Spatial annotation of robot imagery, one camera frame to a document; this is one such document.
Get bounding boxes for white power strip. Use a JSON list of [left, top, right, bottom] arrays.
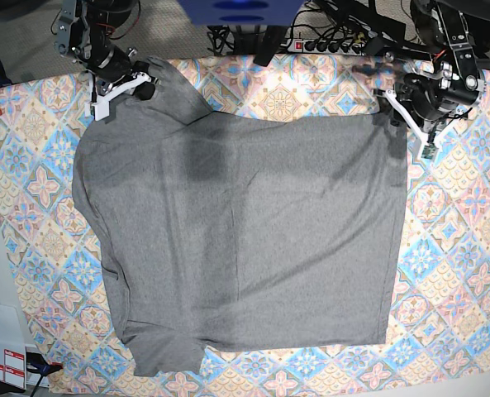
[[286, 38, 364, 55]]

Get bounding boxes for patterned tile tablecloth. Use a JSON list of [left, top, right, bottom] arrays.
[[0, 73, 490, 396]]

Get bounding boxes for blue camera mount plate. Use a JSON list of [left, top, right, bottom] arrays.
[[178, 0, 303, 26]]

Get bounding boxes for blue orange clamp bottom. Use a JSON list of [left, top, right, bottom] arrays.
[[26, 354, 63, 377]]

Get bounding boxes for white label sheet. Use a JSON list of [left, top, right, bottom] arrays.
[[0, 340, 26, 390]]

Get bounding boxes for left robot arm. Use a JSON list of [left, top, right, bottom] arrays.
[[352, 1, 490, 133]]

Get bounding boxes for grey T-shirt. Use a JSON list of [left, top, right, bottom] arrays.
[[72, 58, 407, 377]]

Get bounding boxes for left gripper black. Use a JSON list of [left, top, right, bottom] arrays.
[[351, 62, 483, 127]]

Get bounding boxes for black vertical post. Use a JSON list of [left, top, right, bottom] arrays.
[[253, 26, 288, 67]]

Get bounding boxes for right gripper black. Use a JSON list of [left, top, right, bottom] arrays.
[[85, 43, 162, 100]]

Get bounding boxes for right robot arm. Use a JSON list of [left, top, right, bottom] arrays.
[[55, 0, 156, 104]]

